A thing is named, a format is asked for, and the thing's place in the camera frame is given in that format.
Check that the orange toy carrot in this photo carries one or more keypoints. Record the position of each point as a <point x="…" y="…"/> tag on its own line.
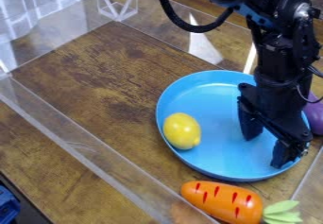
<point x="238" y="205"/>

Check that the purple toy eggplant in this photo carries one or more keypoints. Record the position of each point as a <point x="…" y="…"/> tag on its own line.
<point x="314" y="113"/>

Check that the blue round tray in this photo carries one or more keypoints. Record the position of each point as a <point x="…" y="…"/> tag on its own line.
<point x="225" y="156"/>

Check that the clear acrylic enclosure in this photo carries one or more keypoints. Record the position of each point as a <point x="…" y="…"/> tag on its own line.
<point x="119" y="126"/>

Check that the yellow toy lemon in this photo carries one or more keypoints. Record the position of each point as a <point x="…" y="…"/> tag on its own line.
<point x="182" y="130"/>

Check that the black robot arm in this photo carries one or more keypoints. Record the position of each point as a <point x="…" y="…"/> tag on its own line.
<point x="282" y="30"/>

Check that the blue object at corner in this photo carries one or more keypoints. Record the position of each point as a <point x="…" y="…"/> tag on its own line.
<point x="10" y="206"/>

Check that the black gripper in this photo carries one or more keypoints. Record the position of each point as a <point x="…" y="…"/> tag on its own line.
<point x="271" y="105"/>

